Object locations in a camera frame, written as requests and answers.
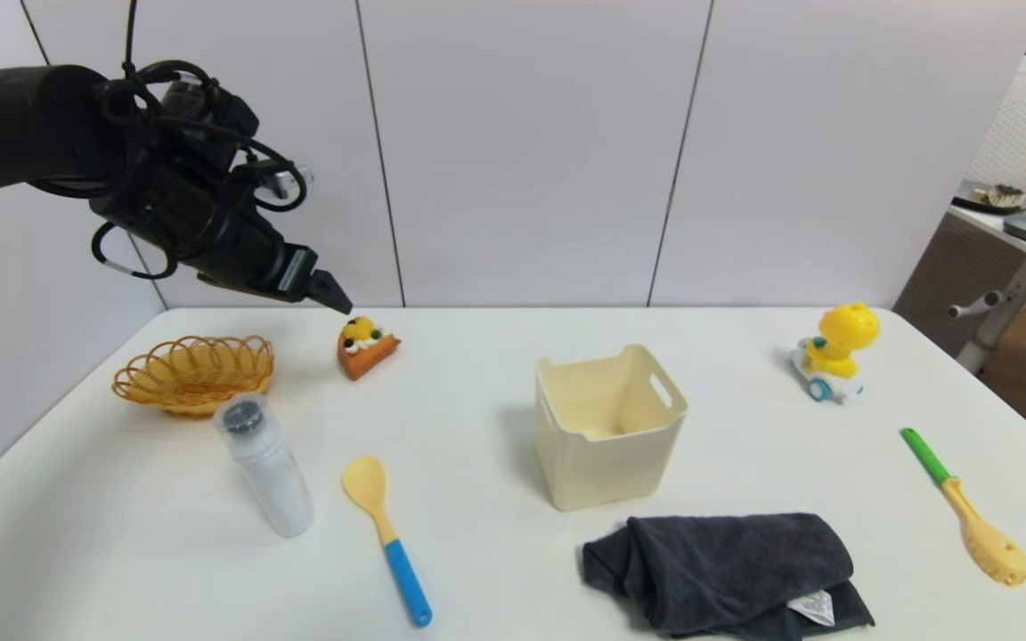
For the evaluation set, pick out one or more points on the yellow woven oval basket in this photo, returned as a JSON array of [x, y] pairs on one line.
[[192, 378]]

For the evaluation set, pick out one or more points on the cream plastic storage box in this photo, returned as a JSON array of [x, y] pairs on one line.
[[606, 467]]

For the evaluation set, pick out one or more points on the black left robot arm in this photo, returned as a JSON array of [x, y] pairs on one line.
[[14, 125]]

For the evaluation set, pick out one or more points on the dark plate with food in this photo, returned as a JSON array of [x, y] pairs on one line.
[[998, 198]]

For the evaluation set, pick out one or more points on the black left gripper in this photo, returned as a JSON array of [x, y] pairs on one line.
[[228, 236]]

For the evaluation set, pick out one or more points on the triangle cake bread with fruit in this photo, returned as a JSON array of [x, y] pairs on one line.
[[366, 352]]

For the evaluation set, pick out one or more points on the white plastic bottle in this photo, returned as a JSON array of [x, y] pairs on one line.
[[277, 485]]

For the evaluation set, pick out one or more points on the dark grey towel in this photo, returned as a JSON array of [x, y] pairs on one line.
[[727, 570]]

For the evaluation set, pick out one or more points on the yellow dinosaur toy car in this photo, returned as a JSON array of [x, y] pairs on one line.
[[842, 334]]

